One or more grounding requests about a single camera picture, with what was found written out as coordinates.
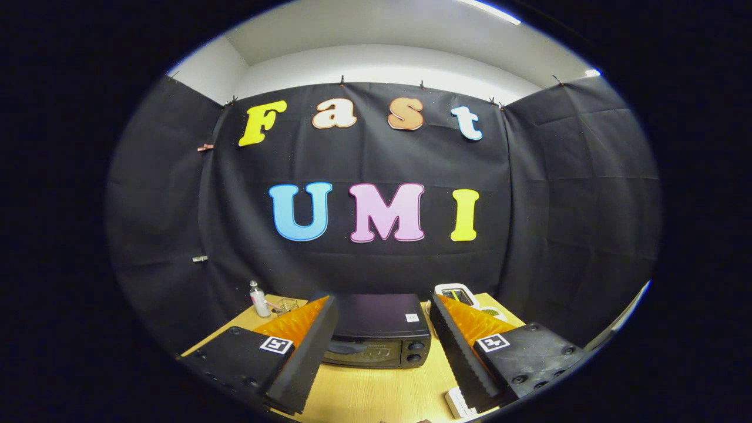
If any clear plastic bottle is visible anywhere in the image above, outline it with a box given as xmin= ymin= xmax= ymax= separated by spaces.
xmin=249 ymin=280 xmax=272 ymax=318

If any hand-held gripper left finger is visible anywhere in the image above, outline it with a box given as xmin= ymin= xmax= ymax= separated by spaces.
xmin=179 ymin=296 xmax=340 ymax=415

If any black backdrop cloth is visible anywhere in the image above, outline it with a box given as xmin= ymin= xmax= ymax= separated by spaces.
xmin=106 ymin=73 xmax=663 ymax=354

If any white rectangular dish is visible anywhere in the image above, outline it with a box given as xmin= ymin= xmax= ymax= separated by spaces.
xmin=445 ymin=386 xmax=477 ymax=419

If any black toaster oven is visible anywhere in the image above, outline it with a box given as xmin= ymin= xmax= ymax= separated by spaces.
xmin=308 ymin=292 xmax=432 ymax=370

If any white countertop appliance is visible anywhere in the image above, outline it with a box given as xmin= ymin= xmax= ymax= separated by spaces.
xmin=424 ymin=283 xmax=480 ymax=340

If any ceiling light strip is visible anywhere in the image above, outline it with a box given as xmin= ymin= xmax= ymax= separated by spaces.
xmin=458 ymin=0 xmax=522 ymax=26

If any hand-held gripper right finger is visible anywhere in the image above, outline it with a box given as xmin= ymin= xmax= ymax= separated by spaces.
xmin=429 ymin=294 xmax=588 ymax=413

